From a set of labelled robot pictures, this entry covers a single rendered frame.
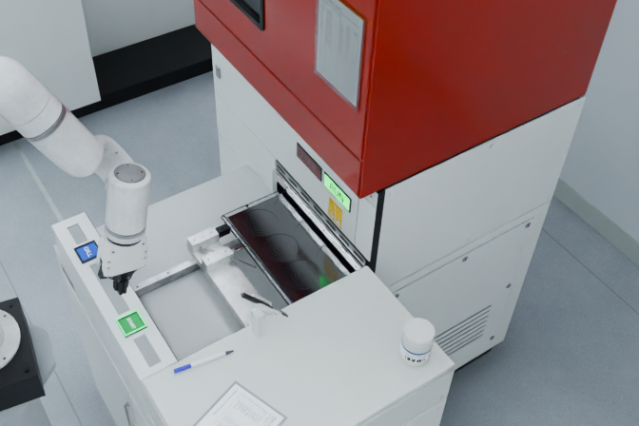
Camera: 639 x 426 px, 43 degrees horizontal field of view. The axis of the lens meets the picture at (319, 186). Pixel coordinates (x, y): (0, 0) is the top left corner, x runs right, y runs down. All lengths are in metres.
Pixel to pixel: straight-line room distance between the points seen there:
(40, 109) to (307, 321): 0.83
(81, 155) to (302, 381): 0.71
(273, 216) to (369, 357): 0.55
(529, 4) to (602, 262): 1.89
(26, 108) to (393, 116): 0.74
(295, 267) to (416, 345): 0.46
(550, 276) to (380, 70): 1.96
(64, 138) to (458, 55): 0.82
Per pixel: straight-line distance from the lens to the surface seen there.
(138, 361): 1.92
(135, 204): 1.64
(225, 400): 1.83
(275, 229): 2.21
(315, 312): 1.96
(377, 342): 1.92
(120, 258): 1.76
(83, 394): 3.04
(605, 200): 3.57
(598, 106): 3.40
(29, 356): 2.04
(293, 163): 2.21
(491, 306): 2.77
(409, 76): 1.69
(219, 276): 2.14
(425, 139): 1.86
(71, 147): 1.53
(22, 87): 1.46
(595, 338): 3.30
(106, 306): 2.02
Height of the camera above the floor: 2.55
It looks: 45 degrees down
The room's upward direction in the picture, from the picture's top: 3 degrees clockwise
